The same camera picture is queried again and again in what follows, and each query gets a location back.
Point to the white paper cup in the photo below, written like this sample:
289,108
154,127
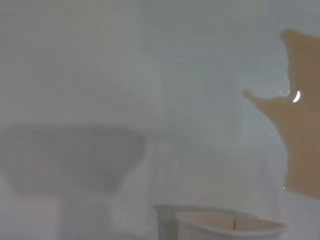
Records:
225,225

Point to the brown liquid stain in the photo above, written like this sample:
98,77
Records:
300,140

